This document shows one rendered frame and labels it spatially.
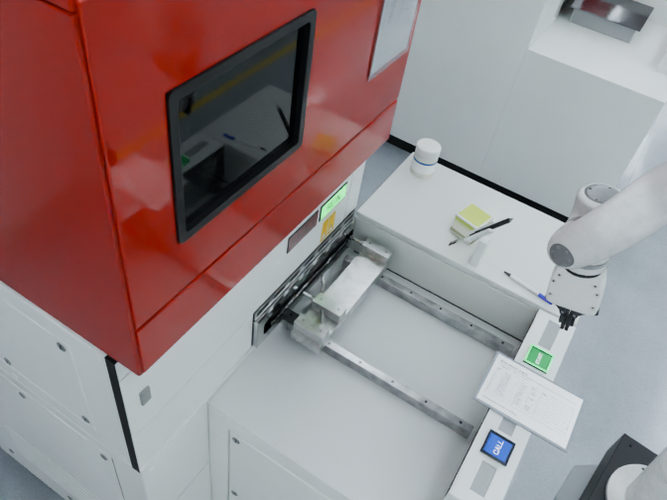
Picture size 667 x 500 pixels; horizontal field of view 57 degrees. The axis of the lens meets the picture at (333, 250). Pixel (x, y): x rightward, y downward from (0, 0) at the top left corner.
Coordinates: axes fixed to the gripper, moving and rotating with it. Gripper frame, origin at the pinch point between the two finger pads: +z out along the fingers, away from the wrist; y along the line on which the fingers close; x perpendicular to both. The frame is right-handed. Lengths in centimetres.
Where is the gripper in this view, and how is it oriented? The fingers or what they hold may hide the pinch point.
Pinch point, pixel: (567, 318)
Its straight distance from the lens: 136.5
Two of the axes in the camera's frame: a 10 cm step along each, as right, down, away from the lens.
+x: 5.3, -5.7, 6.3
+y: 8.5, 3.1, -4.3
